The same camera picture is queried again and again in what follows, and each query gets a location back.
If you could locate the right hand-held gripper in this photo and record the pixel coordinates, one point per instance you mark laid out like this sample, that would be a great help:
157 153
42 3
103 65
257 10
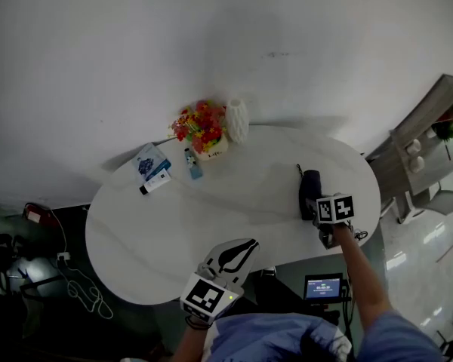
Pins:
334 207

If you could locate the person's black trousers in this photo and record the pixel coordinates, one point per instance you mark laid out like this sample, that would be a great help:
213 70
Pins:
283 292

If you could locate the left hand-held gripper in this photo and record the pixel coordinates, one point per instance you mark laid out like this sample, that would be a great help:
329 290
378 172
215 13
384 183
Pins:
205 296

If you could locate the white kidney-shaped table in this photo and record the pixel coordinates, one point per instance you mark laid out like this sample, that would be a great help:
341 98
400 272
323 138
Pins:
211 209

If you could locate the small blue bottle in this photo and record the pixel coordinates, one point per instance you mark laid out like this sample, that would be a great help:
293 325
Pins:
193 164

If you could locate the dark blue cloth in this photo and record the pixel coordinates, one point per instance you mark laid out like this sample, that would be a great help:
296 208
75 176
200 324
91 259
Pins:
310 183

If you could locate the person's left forearm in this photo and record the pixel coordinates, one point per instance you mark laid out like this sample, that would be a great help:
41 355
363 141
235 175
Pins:
190 341

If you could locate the small black monitor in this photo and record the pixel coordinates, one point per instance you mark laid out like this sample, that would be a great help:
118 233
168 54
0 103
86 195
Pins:
324 288

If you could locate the white power strip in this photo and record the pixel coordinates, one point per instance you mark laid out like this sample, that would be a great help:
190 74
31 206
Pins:
63 256

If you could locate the grey shell chair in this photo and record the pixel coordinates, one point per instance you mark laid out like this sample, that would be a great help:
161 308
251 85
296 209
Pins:
34 277

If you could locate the blue patterned flat packet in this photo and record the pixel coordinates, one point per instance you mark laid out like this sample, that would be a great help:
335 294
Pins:
149 162

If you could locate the white ribbed vase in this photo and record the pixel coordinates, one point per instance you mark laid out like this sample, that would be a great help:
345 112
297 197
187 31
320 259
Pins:
237 121

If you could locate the red fire extinguisher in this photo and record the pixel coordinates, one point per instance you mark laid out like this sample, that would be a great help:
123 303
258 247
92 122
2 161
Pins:
39 215

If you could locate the grey chair with white legs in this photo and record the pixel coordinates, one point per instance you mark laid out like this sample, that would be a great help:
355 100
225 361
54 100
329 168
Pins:
441 202

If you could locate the small white jar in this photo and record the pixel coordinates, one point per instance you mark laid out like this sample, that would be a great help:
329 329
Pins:
417 164
413 146

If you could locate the black wrist band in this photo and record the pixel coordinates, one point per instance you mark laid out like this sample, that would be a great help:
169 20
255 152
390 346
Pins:
198 323

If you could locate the grey wooden shelf unit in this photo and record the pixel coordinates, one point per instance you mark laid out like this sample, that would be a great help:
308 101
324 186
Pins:
404 153

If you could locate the person's right forearm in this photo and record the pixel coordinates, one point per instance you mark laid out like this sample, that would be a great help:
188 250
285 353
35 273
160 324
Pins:
362 277

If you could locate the person's light blue shirt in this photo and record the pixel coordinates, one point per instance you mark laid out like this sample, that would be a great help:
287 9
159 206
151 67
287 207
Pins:
268 338

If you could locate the white tube with black cap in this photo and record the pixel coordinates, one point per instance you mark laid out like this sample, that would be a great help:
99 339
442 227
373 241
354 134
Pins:
156 181

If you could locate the small green potted plant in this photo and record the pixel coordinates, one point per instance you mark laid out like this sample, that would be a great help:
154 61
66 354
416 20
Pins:
443 130

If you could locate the colourful flowers in cream pot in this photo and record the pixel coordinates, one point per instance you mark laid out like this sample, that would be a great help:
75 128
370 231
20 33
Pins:
202 126

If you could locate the white sneaker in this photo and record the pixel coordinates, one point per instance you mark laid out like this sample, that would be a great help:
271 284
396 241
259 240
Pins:
269 272

